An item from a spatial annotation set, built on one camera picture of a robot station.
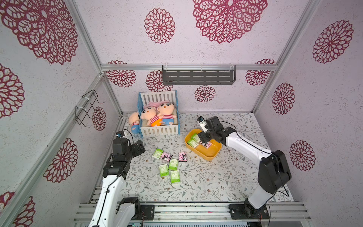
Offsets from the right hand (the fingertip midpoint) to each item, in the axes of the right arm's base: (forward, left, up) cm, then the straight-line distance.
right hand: (206, 133), depth 89 cm
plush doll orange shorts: (+17, +39, -1) cm, 43 cm away
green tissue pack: (-8, +32, -12) cm, 35 cm away
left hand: (-13, +41, +5) cm, 43 cm away
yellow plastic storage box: (-7, -2, -15) cm, 17 cm away
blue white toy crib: (+19, +34, -2) cm, 39 cm away
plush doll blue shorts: (+19, +28, +1) cm, 34 cm away
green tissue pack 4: (+2, +7, -12) cm, 14 cm away
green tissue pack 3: (-20, +26, -12) cm, 35 cm away
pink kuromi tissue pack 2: (-10, +15, -12) cm, 22 cm away
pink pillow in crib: (+30, +37, -3) cm, 48 cm away
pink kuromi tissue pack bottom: (-1, -1, -12) cm, 12 cm away
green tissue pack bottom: (-24, +19, -12) cm, 33 cm away
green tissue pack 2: (-16, +21, -12) cm, 29 cm away
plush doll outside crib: (+16, +52, -6) cm, 55 cm away
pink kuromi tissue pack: (-11, +26, -11) cm, 30 cm away
